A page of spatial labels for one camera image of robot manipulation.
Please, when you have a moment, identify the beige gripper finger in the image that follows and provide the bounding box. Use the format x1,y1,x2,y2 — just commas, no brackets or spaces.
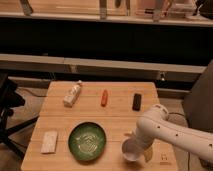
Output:
144,147,153,162

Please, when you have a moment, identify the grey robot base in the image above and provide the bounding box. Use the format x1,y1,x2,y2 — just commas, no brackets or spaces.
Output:
182,59,213,134

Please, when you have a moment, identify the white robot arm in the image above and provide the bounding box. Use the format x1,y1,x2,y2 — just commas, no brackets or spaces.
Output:
133,104,213,163

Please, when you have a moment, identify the black rectangular block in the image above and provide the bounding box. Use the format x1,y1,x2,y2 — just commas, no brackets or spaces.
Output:
132,94,142,111

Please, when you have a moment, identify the green plate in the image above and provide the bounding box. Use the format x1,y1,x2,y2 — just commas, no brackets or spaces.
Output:
68,122,107,162

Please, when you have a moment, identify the white milk carton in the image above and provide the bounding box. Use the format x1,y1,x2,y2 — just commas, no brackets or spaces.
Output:
63,80,82,107

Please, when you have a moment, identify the white sponge block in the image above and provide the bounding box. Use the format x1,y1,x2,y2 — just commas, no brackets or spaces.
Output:
41,131,58,154

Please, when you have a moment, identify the black office chair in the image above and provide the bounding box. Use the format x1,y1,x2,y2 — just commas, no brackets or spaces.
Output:
0,73,37,159

